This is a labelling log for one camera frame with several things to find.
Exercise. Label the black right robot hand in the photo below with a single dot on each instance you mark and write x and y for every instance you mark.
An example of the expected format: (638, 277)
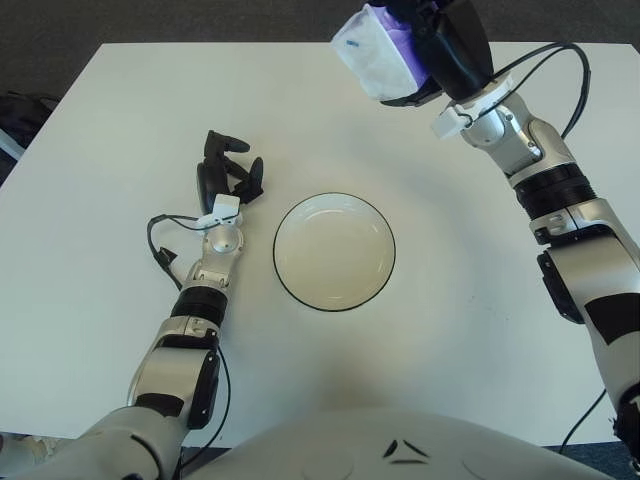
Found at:
(460, 50)

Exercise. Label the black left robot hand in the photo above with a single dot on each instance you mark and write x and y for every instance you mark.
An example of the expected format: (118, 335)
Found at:
(210, 177)

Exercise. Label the purple tissue paper pack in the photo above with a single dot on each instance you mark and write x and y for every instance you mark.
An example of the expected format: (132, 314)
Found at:
(375, 55)

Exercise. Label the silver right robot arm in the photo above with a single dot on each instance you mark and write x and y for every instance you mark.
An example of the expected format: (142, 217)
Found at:
(505, 135)

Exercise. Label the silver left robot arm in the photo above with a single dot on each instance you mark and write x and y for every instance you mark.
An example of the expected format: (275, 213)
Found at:
(222, 245)

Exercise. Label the white plate with black rim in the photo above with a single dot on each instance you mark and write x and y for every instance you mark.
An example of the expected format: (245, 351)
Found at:
(335, 255)

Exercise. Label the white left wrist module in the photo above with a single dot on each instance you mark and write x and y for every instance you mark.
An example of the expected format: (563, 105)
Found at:
(225, 205)

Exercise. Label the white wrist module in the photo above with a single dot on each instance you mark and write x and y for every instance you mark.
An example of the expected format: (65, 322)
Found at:
(225, 205)
(450, 122)

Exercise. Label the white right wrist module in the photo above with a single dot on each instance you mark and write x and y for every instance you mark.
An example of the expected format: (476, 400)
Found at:
(450, 122)

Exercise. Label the black bag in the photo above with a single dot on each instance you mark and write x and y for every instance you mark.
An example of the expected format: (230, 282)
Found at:
(22, 115)

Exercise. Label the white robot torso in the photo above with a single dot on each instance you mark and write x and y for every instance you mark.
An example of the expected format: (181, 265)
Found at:
(325, 445)

